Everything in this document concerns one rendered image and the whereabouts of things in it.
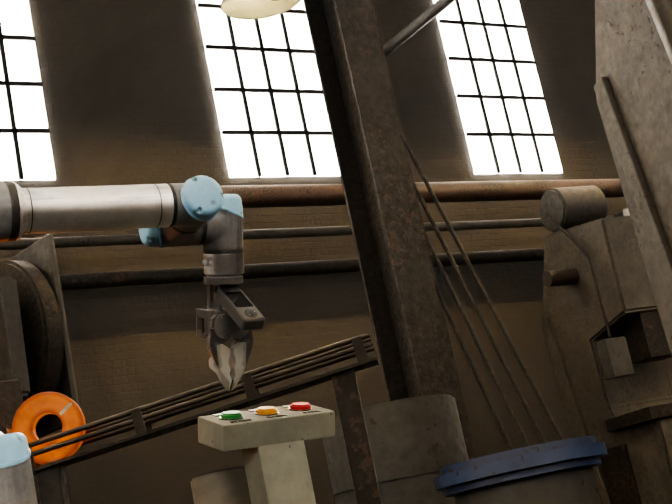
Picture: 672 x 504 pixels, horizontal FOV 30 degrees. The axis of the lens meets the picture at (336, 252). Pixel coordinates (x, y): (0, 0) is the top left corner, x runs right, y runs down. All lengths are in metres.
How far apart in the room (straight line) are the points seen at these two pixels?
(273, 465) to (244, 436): 0.08
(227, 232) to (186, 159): 8.27
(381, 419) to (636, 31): 1.80
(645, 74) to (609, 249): 5.78
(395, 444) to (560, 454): 2.83
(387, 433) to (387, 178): 2.22
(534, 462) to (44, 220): 0.92
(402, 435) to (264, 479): 2.72
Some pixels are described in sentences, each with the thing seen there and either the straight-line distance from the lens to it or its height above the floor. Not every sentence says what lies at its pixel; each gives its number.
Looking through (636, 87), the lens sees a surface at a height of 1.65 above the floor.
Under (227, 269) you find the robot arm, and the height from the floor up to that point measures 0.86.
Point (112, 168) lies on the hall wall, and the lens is 10.28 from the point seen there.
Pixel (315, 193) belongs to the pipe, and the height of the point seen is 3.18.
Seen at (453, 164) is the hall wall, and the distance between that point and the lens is 12.01.
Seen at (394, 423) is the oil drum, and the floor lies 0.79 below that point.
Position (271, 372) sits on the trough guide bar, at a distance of 2.74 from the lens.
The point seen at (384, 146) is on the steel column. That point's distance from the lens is 6.97.
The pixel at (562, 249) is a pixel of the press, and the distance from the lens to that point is 10.57.
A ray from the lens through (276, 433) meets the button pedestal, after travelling 2.36.
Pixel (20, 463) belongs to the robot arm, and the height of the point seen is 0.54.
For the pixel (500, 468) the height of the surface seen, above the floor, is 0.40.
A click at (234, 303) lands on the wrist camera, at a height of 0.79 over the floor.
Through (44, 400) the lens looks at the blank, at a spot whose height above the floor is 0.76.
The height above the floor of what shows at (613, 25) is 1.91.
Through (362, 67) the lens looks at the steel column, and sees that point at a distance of 7.12.
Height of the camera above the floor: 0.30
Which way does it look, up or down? 14 degrees up
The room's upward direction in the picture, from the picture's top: 12 degrees counter-clockwise
